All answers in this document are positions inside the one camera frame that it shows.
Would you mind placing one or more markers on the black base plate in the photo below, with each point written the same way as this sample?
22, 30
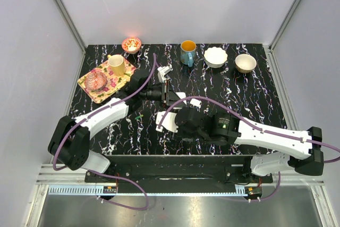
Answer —
221, 168

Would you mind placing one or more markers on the white battery cover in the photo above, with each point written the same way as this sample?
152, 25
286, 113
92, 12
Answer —
195, 102

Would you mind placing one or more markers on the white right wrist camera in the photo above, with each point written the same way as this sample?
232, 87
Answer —
168, 122

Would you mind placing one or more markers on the pink patterned glass bowl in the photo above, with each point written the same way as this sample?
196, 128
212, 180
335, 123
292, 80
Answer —
95, 80

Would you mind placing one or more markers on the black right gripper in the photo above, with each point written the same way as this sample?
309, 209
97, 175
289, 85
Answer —
179, 127

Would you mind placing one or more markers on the yellow cup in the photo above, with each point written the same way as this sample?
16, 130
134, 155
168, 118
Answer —
117, 64

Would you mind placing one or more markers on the white scalloped bowl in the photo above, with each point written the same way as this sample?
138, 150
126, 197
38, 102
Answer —
215, 57

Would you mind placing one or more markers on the blue butterfly mug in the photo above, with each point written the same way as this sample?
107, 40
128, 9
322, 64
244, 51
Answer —
188, 53

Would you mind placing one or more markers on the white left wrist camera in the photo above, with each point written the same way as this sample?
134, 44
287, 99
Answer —
162, 72

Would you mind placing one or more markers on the white remote control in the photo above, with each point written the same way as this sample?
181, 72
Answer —
177, 96

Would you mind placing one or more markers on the red patterned small bowl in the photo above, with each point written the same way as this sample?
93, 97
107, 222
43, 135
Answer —
131, 45

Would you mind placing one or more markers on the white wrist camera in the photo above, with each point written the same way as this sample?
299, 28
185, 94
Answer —
168, 122
162, 72

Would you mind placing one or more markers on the floral serving tray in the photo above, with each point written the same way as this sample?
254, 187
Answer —
114, 83

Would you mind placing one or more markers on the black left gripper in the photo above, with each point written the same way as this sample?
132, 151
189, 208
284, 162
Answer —
168, 95

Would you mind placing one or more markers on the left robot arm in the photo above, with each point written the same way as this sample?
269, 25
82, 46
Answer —
70, 143

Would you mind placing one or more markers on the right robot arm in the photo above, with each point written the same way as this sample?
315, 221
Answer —
293, 150

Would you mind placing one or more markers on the beige bowl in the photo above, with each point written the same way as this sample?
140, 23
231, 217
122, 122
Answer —
245, 63

